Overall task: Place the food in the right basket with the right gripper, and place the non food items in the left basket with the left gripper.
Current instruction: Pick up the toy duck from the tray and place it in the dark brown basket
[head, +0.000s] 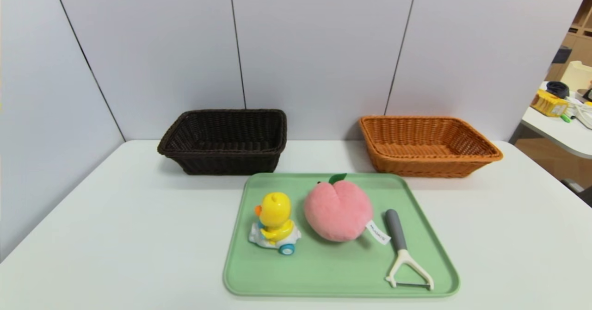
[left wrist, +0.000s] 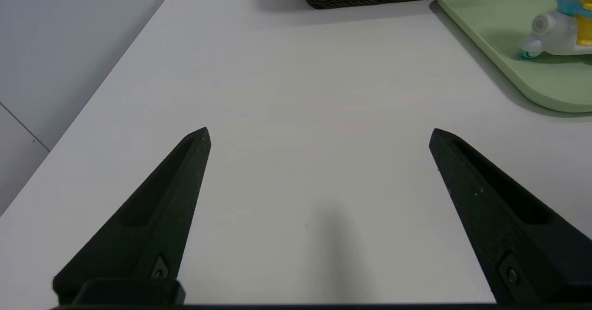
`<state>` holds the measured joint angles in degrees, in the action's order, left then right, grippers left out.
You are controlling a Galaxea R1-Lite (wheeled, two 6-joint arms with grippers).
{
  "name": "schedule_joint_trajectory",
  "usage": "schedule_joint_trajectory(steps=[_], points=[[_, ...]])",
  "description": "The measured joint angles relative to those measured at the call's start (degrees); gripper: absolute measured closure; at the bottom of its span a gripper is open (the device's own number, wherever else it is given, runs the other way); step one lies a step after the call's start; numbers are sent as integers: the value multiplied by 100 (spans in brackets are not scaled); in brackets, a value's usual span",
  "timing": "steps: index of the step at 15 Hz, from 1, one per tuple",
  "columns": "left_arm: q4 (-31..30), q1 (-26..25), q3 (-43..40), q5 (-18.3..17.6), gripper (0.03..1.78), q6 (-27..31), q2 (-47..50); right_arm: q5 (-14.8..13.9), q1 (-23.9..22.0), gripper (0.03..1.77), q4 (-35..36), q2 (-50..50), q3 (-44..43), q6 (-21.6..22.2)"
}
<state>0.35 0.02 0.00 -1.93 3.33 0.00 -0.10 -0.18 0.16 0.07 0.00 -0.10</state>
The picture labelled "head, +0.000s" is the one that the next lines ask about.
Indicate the yellow duck toy car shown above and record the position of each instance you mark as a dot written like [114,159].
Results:
[275,213]

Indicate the dark brown wicker basket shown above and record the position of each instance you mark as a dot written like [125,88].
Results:
[231,163]

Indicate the orange wicker basket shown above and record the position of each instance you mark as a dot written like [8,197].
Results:
[416,166]

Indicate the pink plush peach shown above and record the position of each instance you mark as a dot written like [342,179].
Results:
[337,213]

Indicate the light green plastic tray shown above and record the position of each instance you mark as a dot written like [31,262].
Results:
[323,268]

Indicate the yellow box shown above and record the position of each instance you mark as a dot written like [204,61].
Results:
[548,104]

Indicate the black round object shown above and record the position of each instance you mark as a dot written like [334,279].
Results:
[557,89]

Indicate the white side table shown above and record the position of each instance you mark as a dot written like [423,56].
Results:
[564,136]

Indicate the green marker pen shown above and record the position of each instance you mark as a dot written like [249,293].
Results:
[565,118]

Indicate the dark office chair back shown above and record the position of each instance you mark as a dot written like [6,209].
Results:
[562,54]

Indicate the cream plastic container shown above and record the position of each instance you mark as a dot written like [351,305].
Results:
[576,75]

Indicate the wooden shelf cabinet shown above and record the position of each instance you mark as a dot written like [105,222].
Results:
[580,41]

